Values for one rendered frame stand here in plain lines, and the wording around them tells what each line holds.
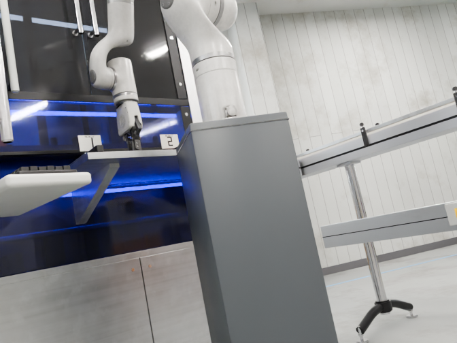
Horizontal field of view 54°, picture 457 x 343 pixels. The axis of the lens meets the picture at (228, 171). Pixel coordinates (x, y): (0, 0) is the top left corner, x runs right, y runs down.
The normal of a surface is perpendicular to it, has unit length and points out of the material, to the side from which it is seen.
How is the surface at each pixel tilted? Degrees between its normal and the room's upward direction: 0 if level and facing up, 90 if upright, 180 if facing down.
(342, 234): 90
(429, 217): 90
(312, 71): 90
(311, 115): 90
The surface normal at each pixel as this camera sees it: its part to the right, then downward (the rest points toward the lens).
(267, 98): 0.24, -0.19
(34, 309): 0.60, -0.24
